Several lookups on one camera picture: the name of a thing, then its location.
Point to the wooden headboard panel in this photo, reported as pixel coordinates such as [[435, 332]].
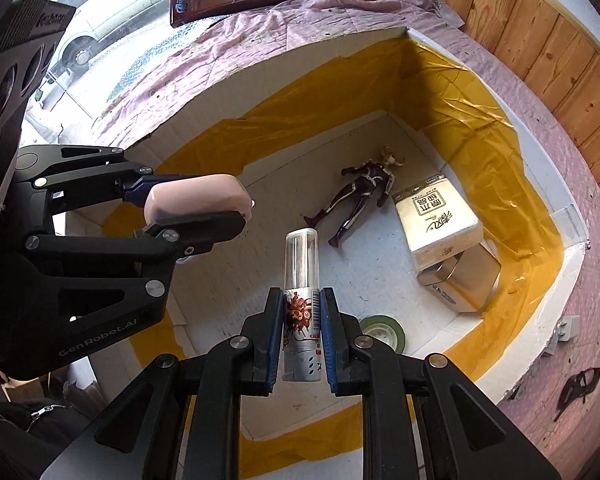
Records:
[[555, 60]]

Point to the black glasses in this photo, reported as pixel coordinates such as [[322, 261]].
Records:
[[577, 385]]

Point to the black zipped jacket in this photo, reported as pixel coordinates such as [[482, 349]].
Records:
[[15, 440]]

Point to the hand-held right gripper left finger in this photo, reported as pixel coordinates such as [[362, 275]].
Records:
[[275, 345]]

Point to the white cardboard box yellow lining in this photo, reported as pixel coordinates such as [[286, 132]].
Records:
[[290, 150]]

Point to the pink bear printed blanket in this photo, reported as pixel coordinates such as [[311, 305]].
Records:
[[570, 435]]

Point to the white charger plug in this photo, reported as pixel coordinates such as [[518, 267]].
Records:
[[566, 329]]

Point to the white spray bottle red print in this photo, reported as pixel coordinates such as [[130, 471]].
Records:
[[302, 310]]

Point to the yellow tissue pack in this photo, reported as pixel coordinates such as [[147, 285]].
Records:
[[440, 220]]

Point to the gold square tin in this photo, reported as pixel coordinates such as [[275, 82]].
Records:
[[460, 285]]

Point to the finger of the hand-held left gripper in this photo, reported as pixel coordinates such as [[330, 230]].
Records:
[[195, 242], [132, 191]]

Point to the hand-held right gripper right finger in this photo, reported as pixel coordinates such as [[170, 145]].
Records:
[[328, 345]]

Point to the purple action figure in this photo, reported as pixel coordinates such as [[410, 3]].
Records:
[[360, 190]]

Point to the green tape roll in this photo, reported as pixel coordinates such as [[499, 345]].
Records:
[[397, 332]]

